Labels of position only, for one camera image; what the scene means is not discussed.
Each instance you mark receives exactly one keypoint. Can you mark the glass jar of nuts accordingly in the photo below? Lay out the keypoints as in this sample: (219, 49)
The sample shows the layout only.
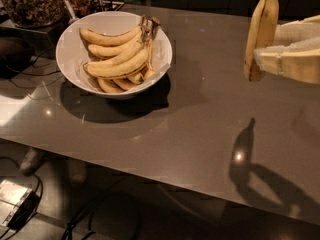
(34, 13)

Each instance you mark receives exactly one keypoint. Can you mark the white ceramic bowl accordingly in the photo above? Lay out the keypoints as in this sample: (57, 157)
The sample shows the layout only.
(72, 51)

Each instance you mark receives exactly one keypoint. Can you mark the silver box on floor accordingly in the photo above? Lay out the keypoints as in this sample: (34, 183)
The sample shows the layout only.
(16, 204)

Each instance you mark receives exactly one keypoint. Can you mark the long yellow banana in bunch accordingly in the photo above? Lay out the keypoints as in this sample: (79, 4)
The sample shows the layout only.
(121, 70)

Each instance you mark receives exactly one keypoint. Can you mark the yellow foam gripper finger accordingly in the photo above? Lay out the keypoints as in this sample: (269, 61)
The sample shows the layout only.
(299, 61)
(297, 31)

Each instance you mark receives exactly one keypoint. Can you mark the grey sock foot right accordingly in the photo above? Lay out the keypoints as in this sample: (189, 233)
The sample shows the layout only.
(77, 172)

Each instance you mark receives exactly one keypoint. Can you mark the tray with dark food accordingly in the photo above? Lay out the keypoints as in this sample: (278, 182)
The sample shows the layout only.
(85, 7)

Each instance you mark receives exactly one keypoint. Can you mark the grey sock foot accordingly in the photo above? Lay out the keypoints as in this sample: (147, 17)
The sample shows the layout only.
(32, 161)
(77, 172)

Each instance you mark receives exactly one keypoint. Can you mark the grey sock foot left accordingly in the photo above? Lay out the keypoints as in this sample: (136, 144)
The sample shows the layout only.
(32, 161)

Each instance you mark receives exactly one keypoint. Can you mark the white spoon handle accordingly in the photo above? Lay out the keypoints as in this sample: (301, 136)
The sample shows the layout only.
(72, 15)

